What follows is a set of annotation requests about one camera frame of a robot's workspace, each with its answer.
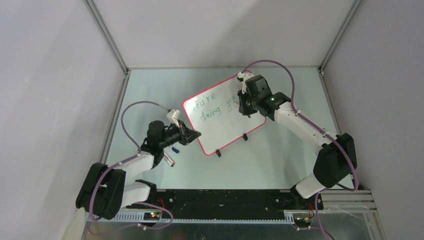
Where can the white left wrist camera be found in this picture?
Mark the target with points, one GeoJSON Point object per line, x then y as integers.
{"type": "Point", "coordinates": [173, 117]}

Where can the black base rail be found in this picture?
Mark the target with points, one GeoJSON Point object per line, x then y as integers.
{"type": "Point", "coordinates": [221, 204]}

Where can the blue capped white marker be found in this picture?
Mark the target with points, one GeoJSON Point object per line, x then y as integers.
{"type": "Point", "coordinates": [174, 149]}

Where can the red framed whiteboard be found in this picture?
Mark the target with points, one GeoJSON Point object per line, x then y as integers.
{"type": "Point", "coordinates": [212, 113]}

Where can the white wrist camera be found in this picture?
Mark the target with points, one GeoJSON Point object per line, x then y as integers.
{"type": "Point", "coordinates": [243, 77]}
{"type": "Point", "coordinates": [173, 117]}

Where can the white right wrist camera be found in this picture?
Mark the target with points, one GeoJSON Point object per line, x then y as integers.
{"type": "Point", "coordinates": [243, 77]}

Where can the right electronics board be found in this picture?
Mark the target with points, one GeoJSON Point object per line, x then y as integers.
{"type": "Point", "coordinates": [303, 221]}

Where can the electronics board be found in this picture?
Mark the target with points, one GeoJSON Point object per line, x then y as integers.
{"type": "Point", "coordinates": [303, 221]}
{"type": "Point", "coordinates": [152, 216]}

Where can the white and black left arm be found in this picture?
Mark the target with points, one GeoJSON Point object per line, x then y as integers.
{"type": "Point", "coordinates": [108, 188]}

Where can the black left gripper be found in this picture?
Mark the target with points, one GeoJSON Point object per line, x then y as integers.
{"type": "Point", "coordinates": [186, 135]}

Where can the black capped white marker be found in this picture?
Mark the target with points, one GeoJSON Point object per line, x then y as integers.
{"type": "Point", "coordinates": [167, 161]}

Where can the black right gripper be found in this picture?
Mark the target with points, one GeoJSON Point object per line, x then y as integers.
{"type": "Point", "coordinates": [245, 110]}

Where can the left electronics board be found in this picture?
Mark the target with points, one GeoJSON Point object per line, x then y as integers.
{"type": "Point", "coordinates": [152, 216]}

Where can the red capped white marker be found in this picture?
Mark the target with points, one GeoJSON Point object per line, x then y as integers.
{"type": "Point", "coordinates": [169, 159]}

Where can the black whiteboard stand foot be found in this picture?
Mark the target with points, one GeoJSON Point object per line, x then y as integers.
{"type": "Point", "coordinates": [218, 153]}
{"type": "Point", "coordinates": [245, 137]}

